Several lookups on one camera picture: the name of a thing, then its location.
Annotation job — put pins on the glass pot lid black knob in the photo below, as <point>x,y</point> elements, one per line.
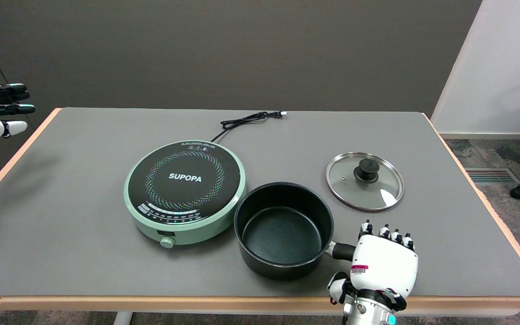
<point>355,185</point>

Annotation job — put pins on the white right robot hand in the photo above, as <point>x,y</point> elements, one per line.
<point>384,264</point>

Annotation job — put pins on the green round induction cooker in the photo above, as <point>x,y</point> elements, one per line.
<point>183,180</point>

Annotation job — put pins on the metal floor vent grille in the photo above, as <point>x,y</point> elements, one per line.
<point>492,176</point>

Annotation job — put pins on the white table leg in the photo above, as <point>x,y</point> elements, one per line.
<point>122,318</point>

